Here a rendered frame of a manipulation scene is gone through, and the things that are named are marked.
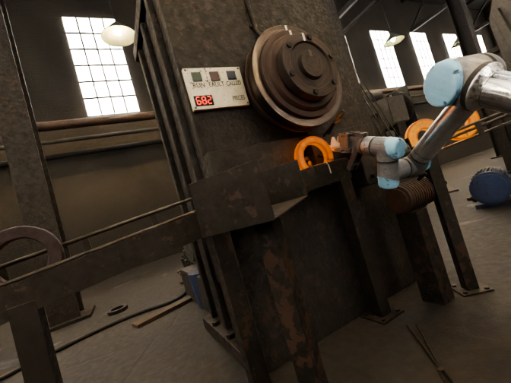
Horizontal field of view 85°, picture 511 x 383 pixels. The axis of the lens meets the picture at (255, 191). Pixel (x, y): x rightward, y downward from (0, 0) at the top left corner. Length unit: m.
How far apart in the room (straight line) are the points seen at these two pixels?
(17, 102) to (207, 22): 2.78
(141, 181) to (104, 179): 0.76
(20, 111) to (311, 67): 3.19
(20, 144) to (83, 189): 3.57
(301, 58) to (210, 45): 0.41
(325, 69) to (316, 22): 0.54
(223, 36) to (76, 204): 6.08
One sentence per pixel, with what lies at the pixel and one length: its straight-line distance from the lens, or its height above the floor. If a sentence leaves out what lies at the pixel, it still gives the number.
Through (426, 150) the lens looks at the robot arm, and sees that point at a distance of 1.17.
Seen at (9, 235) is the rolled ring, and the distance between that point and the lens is 0.99.
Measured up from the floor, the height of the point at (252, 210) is 0.61.
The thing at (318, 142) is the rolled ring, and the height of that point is 0.81.
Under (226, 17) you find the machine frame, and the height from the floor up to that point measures 1.49.
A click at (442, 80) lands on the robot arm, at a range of 0.90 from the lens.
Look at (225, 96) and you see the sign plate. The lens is 1.28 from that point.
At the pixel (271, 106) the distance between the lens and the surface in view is 1.19.
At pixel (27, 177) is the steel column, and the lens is 3.64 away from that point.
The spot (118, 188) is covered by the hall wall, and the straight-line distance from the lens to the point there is 7.13.
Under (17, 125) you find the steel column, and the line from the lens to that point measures 3.81.
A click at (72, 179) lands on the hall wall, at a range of 7.23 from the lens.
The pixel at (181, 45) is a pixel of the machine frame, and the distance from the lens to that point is 1.36.
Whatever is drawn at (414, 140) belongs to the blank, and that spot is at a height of 0.70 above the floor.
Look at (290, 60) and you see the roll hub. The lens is 1.25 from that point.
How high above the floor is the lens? 0.63
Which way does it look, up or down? 2 degrees up
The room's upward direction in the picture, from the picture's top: 16 degrees counter-clockwise
